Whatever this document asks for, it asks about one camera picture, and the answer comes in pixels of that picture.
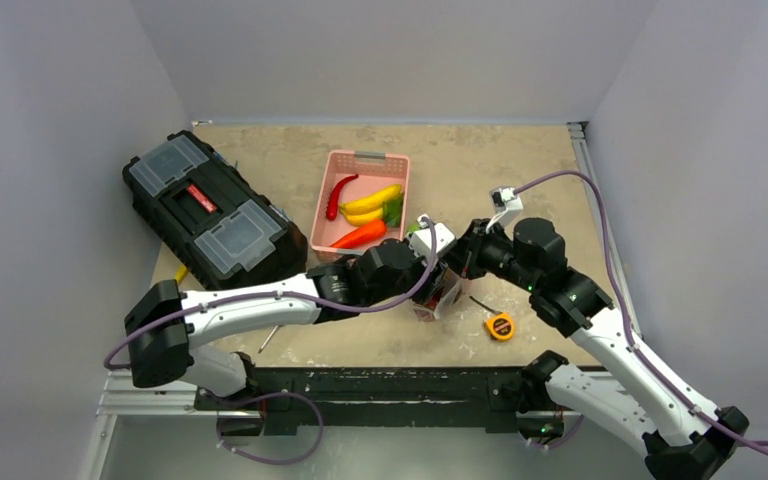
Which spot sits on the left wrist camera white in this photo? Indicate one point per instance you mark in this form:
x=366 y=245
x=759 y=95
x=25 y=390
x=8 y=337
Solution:
x=432 y=235

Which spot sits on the aluminium frame rail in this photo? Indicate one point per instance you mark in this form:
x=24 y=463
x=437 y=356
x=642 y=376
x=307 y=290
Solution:
x=598 y=207

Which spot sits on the green handled screwdriver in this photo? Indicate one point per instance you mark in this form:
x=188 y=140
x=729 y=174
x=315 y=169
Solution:
x=268 y=338

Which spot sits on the clear zip top bag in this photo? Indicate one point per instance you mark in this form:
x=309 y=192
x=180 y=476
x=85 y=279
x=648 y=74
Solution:
x=447 y=290

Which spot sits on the small yellow screwdriver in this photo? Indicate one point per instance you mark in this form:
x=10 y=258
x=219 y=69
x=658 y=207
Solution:
x=181 y=274

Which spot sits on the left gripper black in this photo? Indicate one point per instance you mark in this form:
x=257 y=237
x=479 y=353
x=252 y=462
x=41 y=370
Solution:
x=433 y=279

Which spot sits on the pink plastic basket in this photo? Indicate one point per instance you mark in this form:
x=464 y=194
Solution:
x=375 y=171

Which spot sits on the red toy chili pepper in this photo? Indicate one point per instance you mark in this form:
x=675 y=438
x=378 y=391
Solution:
x=333 y=203

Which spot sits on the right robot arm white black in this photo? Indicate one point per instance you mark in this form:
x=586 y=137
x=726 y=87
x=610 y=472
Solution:
x=676 y=430

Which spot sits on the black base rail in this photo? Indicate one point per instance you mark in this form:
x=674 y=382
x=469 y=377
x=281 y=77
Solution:
x=493 y=399

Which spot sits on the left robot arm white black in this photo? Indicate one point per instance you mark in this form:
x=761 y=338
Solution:
x=169 y=332

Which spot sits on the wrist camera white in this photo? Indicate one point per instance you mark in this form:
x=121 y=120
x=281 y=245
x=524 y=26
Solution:
x=432 y=235
x=507 y=206

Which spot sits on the orange tape measure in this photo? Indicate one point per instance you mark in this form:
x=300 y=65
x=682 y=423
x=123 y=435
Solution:
x=500 y=325

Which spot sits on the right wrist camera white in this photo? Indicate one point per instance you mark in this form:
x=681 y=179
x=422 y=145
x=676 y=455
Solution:
x=507 y=206

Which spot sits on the yellow toy banana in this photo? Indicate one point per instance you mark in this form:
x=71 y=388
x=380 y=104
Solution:
x=371 y=203

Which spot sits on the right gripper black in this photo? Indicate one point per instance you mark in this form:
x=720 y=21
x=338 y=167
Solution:
x=462 y=258

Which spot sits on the orange toy carrot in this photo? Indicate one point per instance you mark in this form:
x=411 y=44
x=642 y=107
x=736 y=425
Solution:
x=362 y=235

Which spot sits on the black tool box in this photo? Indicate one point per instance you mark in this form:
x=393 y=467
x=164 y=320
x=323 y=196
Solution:
x=222 y=230

